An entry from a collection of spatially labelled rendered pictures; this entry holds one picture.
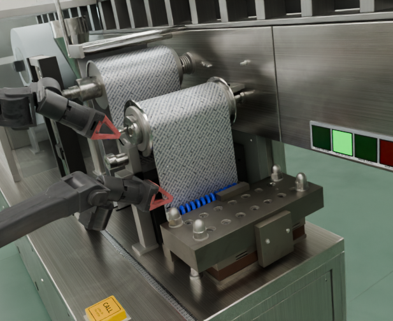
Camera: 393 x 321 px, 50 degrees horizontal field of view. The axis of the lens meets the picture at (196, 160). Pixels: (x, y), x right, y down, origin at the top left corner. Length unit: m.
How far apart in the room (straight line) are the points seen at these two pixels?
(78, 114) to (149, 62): 0.36
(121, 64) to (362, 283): 1.77
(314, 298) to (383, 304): 1.22
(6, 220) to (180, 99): 0.50
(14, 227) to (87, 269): 0.39
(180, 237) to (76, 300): 0.30
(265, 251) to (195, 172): 0.27
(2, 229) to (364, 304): 1.88
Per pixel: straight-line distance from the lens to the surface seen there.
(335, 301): 1.26
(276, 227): 1.03
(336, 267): 1.20
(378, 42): 0.89
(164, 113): 1.04
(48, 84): 1.05
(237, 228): 0.98
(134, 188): 1.01
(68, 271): 1.23
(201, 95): 1.10
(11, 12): 1.95
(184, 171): 1.09
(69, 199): 0.90
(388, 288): 2.48
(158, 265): 1.14
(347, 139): 0.98
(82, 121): 1.00
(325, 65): 0.98
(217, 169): 1.15
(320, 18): 0.98
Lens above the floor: 1.53
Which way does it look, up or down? 21 degrees down
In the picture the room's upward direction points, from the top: 9 degrees counter-clockwise
